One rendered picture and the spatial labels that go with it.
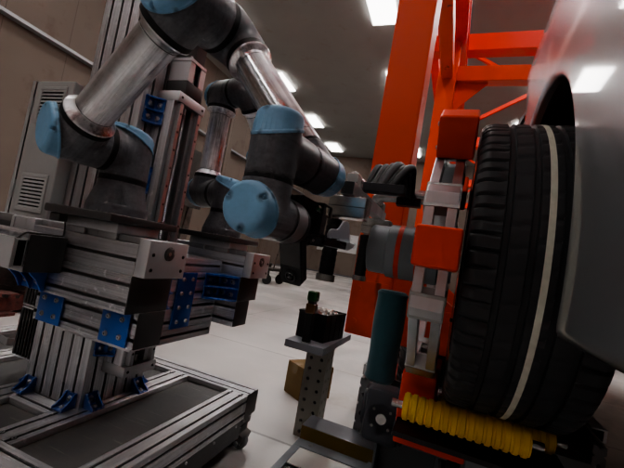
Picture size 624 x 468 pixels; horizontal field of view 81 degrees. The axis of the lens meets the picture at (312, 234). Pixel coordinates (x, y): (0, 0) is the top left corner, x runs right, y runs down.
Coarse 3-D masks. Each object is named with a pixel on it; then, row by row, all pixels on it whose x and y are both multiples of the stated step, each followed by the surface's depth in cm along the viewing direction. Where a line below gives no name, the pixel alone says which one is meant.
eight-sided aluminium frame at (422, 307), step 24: (456, 168) 75; (432, 192) 70; (456, 192) 68; (432, 216) 69; (456, 216) 68; (432, 288) 70; (408, 312) 70; (432, 312) 67; (408, 336) 74; (432, 336) 71; (408, 360) 79; (432, 360) 76
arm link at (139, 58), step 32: (160, 0) 63; (192, 0) 65; (224, 0) 70; (160, 32) 68; (192, 32) 70; (224, 32) 72; (128, 64) 73; (160, 64) 74; (96, 96) 77; (128, 96) 78; (64, 128) 79; (96, 128) 81; (96, 160) 88
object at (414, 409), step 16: (400, 400) 81; (416, 400) 79; (432, 400) 79; (416, 416) 78; (432, 416) 76; (448, 416) 75; (464, 416) 75; (480, 416) 75; (448, 432) 76; (464, 432) 74; (480, 432) 73; (496, 432) 72; (512, 432) 72; (528, 432) 71; (496, 448) 72; (512, 448) 71; (528, 448) 70; (544, 448) 70
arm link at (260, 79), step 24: (240, 24) 74; (240, 48) 74; (264, 48) 76; (240, 72) 75; (264, 72) 72; (264, 96) 70; (288, 96) 70; (336, 168) 64; (312, 192) 67; (336, 192) 68
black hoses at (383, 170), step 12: (384, 168) 83; (396, 168) 81; (408, 168) 80; (372, 180) 80; (384, 180) 79; (396, 180) 79; (408, 180) 86; (372, 192) 80; (384, 192) 78; (396, 192) 77; (408, 192) 88; (396, 204) 90; (408, 204) 89; (420, 204) 88
